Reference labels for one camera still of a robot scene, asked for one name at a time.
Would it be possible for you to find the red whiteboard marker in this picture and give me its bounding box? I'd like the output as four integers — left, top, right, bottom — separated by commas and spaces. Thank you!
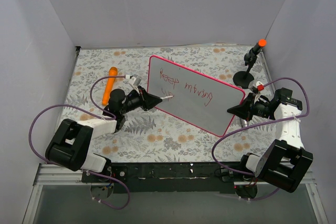
160, 95, 174, 100

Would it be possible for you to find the pink framed whiteboard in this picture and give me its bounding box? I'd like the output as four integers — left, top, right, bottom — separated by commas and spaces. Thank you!
147, 56, 245, 137

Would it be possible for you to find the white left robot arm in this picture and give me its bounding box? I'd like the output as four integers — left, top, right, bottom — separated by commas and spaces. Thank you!
45, 86, 163, 182

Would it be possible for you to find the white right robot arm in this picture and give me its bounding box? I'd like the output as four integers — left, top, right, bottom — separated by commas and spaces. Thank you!
227, 88, 313, 193

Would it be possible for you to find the floral patterned mat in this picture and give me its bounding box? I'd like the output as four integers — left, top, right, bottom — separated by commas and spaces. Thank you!
61, 46, 275, 163

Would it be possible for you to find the black microphone stand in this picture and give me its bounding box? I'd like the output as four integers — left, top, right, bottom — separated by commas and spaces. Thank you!
233, 51, 257, 89

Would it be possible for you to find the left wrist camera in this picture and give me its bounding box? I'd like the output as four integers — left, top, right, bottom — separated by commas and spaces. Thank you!
125, 74, 141, 93

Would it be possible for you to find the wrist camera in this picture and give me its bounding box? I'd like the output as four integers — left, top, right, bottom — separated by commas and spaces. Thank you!
125, 74, 141, 93
248, 80, 264, 99

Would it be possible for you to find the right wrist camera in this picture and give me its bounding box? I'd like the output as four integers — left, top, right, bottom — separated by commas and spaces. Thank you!
248, 80, 264, 99

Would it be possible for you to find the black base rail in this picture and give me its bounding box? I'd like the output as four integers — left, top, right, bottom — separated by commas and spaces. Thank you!
81, 162, 258, 198

